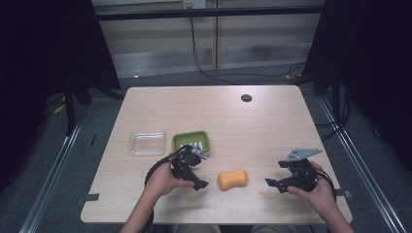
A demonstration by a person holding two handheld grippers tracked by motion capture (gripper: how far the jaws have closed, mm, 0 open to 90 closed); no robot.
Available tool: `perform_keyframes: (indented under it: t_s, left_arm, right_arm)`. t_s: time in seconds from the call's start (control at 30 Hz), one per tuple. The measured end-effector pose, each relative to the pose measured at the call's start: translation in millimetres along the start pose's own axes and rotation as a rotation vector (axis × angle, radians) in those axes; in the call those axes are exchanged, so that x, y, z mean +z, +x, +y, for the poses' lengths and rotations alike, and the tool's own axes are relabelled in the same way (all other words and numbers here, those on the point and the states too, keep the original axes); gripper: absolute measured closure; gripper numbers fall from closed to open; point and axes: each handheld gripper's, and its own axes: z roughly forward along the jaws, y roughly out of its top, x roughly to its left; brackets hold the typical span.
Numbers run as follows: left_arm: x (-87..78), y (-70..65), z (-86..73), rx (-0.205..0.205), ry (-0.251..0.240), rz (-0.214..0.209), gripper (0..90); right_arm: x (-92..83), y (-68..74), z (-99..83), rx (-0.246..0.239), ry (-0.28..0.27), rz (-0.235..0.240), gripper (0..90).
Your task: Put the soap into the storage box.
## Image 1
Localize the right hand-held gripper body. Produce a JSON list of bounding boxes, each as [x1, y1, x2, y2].
[[277, 148, 324, 194]]

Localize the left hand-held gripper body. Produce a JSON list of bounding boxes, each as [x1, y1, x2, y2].
[[170, 145, 210, 183]]

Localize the orange soap bar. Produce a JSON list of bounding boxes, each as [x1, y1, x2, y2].
[[217, 168, 250, 191]]

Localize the person's right hand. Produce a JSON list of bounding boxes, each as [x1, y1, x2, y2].
[[286, 160, 338, 218]]

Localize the person's left hand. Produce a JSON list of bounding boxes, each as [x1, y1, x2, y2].
[[144, 159, 196, 200]]

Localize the green soap dish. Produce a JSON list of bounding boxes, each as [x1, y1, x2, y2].
[[171, 130, 212, 155]]

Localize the clear plastic container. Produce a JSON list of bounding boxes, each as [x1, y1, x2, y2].
[[127, 128, 167, 157]]

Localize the person's legs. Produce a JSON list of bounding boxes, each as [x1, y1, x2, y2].
[[170, 223, 310, 233]]

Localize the grey tape strip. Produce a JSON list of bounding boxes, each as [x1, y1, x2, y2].
[[334, 188, 354, 199], [75, 192, 100, 207]]

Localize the black metal stand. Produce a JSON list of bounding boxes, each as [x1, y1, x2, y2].
[[62, 76, 125, 137]]

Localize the dark curtain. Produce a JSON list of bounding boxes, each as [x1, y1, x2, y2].
[[302, 0, 412, 171], [0, 0, 122, 193]]

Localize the black horizontal bar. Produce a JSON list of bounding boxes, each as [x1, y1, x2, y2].
[[96, 5, 326, 21]]

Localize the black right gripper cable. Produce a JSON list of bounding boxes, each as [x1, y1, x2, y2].
[[310, 160, 338, 203]]

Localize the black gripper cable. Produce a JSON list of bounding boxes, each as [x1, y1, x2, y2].
[[143, 144, 194, 187], [310, 160, 338, 203]]

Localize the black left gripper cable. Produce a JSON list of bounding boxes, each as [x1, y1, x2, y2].
[[143, 144, 194, 187]]

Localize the bundle of black floor cables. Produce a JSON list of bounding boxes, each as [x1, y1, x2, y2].
[[314, 86, 353, 143]]

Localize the metal floor rail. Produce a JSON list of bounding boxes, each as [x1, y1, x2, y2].
[[316, 95, 407, 233], [18, 106, 87, 233]]

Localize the long black wall cable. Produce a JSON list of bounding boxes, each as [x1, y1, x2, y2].
[[189, 7, 307, 86]]

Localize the white wall socket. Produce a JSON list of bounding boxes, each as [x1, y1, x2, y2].
[[182, 0, 207, 10]]

